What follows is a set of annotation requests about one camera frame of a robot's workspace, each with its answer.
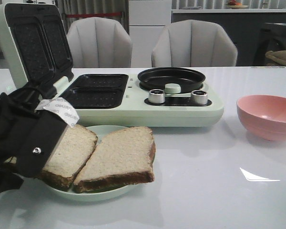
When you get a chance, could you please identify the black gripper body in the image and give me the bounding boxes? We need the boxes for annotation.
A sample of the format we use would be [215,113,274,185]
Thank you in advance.
[0,90,40,193]

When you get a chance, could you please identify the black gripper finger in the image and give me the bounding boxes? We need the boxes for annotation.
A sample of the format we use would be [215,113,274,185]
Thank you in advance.
[16,110,67,177]

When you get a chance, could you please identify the bread slice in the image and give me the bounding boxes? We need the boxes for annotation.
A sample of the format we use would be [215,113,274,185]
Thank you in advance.
[4,123,99,191]
[73,126,156,193]

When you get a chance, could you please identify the green breakfast maker lid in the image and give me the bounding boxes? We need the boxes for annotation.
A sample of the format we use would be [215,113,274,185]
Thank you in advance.
[0,3,74,99]

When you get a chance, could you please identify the pink bowl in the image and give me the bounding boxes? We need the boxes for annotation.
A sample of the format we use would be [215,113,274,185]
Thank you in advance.
[236,94,286,141]

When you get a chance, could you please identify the green breakfast maker base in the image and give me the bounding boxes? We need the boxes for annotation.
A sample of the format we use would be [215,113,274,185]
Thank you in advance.
[55,69,224,127]

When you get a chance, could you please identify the white label tape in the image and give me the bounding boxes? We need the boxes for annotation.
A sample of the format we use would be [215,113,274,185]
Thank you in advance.
[35,97,80,127]

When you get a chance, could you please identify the left grey upholstered chair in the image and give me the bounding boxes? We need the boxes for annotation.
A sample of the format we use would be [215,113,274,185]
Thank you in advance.
[67,17,133,68]

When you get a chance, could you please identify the grey upholstered chair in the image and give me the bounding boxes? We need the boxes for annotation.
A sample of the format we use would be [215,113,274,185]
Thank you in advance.
[67,17,133,68]
[151,20,238,67]

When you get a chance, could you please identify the left silver control knob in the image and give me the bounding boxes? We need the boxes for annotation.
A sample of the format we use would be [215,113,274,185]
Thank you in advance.
[148,89,165,104]

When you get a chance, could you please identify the silver control knob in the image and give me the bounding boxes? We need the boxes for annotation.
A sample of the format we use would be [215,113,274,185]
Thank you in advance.
[148,89,165,104]
[191,90,208,105]

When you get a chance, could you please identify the red barrier belt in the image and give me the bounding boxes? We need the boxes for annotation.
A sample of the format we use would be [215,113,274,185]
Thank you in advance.
[64,11,123,18]

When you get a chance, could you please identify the white cabinet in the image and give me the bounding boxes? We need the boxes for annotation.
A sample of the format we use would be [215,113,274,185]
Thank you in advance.
[128,0,172,68]

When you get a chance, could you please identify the black round frying pan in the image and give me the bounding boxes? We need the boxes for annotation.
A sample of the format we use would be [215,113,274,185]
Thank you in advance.
[137,67,205,94]

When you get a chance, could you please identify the right silver control knob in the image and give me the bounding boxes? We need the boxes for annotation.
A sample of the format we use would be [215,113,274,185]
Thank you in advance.
[191,90,208,105]

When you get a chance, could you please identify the right grey upholstered chair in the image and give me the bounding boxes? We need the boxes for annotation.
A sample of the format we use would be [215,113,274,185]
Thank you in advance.
[151,20,238,67]

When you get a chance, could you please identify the fruit plate on counter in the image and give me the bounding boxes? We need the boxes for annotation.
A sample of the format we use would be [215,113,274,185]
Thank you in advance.
[226,0,248,9]

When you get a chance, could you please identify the dark grey counter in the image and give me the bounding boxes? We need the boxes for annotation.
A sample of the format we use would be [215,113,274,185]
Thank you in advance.
[171,9,286,66]

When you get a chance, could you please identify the tan cushion at right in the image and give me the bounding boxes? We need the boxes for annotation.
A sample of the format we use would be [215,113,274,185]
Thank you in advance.
[265,50,286,66]

